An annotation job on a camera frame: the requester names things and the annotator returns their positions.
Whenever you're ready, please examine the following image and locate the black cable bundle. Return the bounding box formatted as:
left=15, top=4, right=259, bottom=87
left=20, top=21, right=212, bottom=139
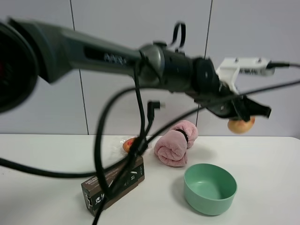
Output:
left=0, top=21, right=300, bottom=225

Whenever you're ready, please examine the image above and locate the fruit tart in wrapper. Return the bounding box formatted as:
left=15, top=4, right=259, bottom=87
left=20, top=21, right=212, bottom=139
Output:
left=111, top=136, right=136, bottom=159

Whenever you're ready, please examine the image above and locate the yellow-orange peach fruit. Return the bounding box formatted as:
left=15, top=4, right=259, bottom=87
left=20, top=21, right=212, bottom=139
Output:
left=227, top=117, right=255, bottom=134

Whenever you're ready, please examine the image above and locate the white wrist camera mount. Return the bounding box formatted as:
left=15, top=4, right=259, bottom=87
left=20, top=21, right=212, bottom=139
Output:
left=216, top=58, right=275, bottom=93

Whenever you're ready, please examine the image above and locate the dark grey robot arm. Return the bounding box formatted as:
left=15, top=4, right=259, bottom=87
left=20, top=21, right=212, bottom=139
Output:
left=0, top=18, right=236, bottom=112

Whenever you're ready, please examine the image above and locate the rolled pink towel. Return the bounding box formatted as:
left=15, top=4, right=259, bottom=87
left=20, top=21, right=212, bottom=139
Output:
left=154, top=120, right=198, bottom=167

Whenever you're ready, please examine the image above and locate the brown green cardboard box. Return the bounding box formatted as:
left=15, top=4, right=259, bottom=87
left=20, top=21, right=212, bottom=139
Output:
left=81, top=157, right=145, bottom=216

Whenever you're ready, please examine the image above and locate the green plastic bowl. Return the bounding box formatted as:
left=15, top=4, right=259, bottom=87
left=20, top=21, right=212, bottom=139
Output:
left=183, top=164, right=237, bottom=216

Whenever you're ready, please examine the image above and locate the black hair tie band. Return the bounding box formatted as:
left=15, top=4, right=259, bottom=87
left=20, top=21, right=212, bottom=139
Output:
left=176, top=129, right=188, bottom=143

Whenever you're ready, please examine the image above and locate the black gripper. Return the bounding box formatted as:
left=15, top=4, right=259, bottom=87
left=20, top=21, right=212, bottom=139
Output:
left=186, top=82, right=271, bottom=122

